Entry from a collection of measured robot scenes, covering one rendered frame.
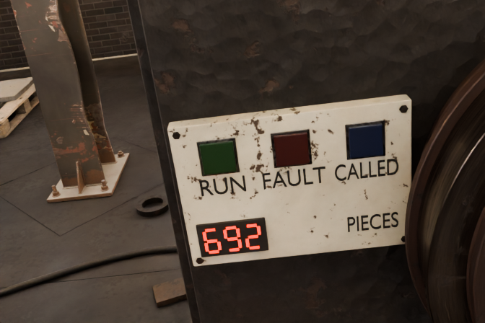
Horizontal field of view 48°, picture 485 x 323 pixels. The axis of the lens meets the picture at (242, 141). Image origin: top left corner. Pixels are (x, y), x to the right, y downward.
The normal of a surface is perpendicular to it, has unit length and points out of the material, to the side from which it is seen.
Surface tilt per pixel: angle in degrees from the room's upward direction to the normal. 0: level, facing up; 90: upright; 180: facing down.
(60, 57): 91
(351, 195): 90
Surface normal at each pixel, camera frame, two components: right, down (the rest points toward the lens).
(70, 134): 0.00, 0.39
